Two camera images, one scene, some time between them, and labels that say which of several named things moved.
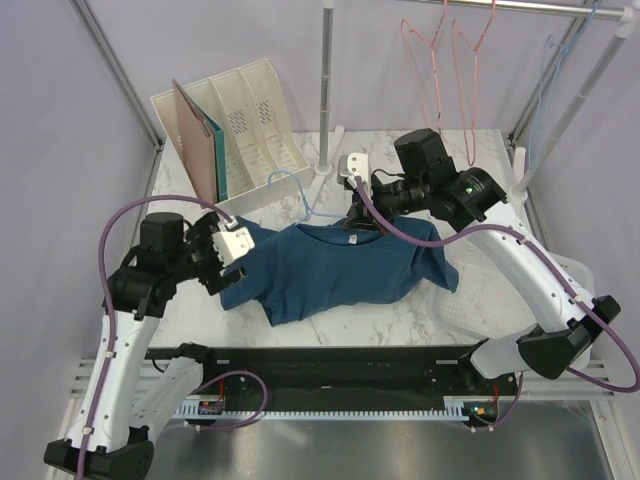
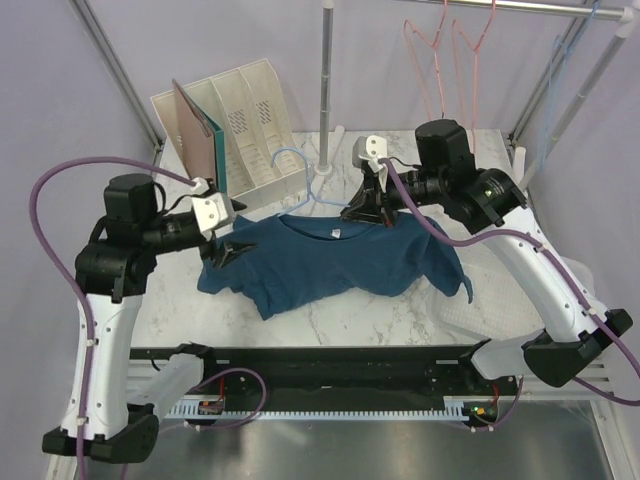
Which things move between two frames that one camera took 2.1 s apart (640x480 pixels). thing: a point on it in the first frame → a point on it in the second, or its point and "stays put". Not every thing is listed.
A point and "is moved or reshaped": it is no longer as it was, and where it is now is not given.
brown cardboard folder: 197,137 stays put
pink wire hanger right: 456,26 stays put
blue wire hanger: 309,210 → 309,195
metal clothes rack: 576,8 stays put
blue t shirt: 301,269 is moved or reshaped
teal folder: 220,155 stays put
